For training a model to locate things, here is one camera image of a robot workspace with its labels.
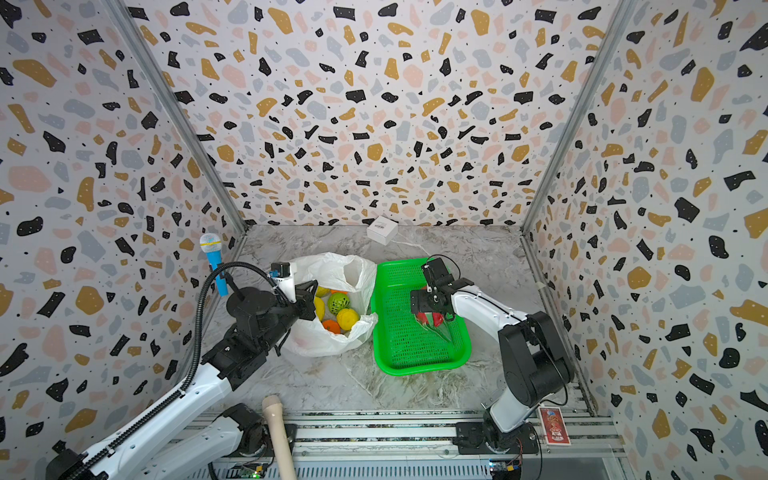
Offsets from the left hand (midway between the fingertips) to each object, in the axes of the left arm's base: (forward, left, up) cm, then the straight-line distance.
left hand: (316, 278), depth 73 cm
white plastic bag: (+6, -8, -8) cm, 13 cm away
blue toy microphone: (+12, +30, 0) cm, 32 cm away
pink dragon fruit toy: (-1, -30, -20) cm, 36 cm away
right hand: (+6, -28, -19) cm, 34 cm away
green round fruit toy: (+5, -2, -20) cm, 21 cm away
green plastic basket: (-6, -21, -26) cm, 35 cm away
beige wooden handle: (-24, +11, -22) cm, 35 cm away
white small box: (+39, -14, -24) cm, 48 cm away
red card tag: (-30, -59, -25) cm, 71 cm away
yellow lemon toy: (0, -5, -22) cm, 22 cm away
